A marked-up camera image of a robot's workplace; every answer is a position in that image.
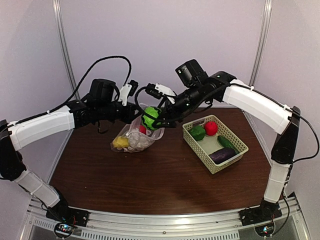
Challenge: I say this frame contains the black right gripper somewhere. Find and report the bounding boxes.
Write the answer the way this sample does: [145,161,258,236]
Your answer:
[152,82,206,127]

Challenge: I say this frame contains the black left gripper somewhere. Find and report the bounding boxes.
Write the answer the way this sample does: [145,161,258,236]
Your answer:
[96,101,144,124]

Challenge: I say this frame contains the green toy cabbage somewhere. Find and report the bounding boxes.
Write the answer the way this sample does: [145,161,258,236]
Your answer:
[141,106,161,131]

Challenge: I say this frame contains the white toy cauliflower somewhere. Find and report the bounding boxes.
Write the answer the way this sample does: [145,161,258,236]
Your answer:
[125,131,153,153]

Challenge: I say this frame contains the clear zip top bag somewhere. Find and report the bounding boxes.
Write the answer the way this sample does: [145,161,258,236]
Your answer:
[110,116,165,153]

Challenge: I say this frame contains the yellow toy pepper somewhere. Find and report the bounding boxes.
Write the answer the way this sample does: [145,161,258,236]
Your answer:
[112,136,130,149]

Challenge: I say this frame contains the red toy tomato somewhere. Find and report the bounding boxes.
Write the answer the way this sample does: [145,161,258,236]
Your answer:
[139,124,147,135]
[204,121,218,136]

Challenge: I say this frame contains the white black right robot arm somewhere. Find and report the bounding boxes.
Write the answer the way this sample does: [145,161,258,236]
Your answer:
[153,59,301,221]

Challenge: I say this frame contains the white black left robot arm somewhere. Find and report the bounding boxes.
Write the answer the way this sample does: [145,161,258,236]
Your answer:
[0,78,138,222]

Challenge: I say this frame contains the green toy pepper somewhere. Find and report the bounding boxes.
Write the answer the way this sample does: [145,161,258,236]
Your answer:
[188,125,206,141]

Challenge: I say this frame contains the pale green perforated basket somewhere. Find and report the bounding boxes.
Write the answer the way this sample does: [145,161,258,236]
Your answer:
[182,114,249,175]

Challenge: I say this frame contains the dark green toy cucumber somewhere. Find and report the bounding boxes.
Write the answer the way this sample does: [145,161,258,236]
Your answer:
[217,135,239,154]

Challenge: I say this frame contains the purple toy eggplant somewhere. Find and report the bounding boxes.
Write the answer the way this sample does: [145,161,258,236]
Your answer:
[209,147,236,165]

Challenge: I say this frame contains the left circuit board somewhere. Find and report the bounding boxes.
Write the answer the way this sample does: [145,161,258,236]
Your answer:
[53,222,75,239]

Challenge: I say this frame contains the circuit board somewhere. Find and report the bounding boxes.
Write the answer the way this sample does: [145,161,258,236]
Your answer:
[53,222,75,239]
[254,223,275,238]

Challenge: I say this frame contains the right circuit board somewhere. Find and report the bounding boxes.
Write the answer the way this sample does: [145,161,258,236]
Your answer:
[254,223,275,238]

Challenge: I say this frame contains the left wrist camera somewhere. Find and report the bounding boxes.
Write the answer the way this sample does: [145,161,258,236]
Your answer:
[118,79,139,106]

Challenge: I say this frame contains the aluminium left corner post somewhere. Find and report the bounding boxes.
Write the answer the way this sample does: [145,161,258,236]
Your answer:
[52,0,76,91]

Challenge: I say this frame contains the aluminium corner post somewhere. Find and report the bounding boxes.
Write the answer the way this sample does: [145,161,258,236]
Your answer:
[249,0,273,86]
[52,0,76,91]

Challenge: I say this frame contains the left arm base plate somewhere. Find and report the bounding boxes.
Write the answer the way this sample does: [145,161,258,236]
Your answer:
[45,207,90,227]

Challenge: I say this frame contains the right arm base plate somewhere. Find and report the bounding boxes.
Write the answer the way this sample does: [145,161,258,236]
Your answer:
[238,202,283,226]

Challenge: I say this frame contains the aluminium right corner post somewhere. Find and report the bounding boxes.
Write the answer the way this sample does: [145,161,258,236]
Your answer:
[249,0,273,86]

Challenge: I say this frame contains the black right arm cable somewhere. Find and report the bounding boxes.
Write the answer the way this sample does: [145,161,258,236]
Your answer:
[271,113,320,237]

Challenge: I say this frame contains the aluminium front rail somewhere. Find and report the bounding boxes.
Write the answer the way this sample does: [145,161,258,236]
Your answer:
[24,196,305,240]

